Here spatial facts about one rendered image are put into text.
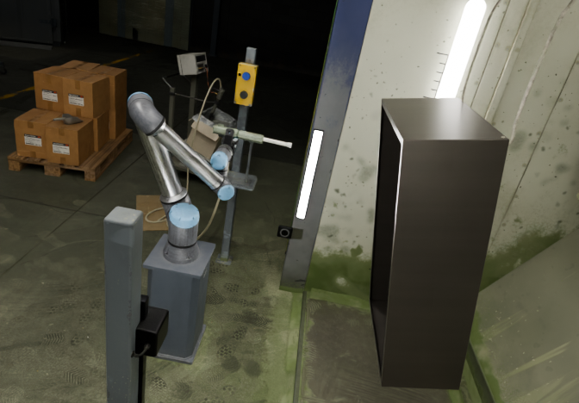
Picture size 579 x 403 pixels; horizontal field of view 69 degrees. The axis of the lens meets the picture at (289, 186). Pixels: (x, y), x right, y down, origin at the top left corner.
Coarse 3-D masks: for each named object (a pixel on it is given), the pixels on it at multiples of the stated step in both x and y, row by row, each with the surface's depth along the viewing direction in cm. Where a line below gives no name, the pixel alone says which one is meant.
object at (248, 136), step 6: (216, 126) 252; (222, 126) 253; (216, 132) 253; (222, 132) 252; (234, 132) 252; (240, 132) 252; (246, 132) 254; (240, 138) 254; (246, 138) 252; (252, 138) 252; (258, 138) 252; (264, 138) 253; (282, 144) 253; (288, 144) 253
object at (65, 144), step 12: (84, 120) 414; (48, 132) 386; (60, 132) 386; (72, 132) 387; (84, 132) 404; (48, 144) 391; (60, 144) 391; (72, 144) 392; (84, 144) 408; (48, 156) 396; (60, 156) 397; (72, 156) 397; (84, 156) 412
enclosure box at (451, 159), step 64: (384, 128) 203; (448, 128) 153; (384, 192) 217; (448, 192) 150; (384, 256) 234; (448, 256) 161; (384, 320) 232; (448, 320) 174; (384, 384) 193; (448, 384) 190
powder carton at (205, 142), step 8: (208, 112) 430; (216, 112) 443; (224, 112) 441; (200, 120) 407; (208, 120) 409; (216, 120) 446; (224, 120) 445; (232, 120) 442; (192, 128) 416; (200, 128) 408; (208, 128) 407; (192, 136) 419; (200, 136) 416; (208, 136) 407; (216, 136) 407; (200, 144) 420; (208, 144) 418; (216, 144) 415; (200, 152) 424; (208, 152) 421
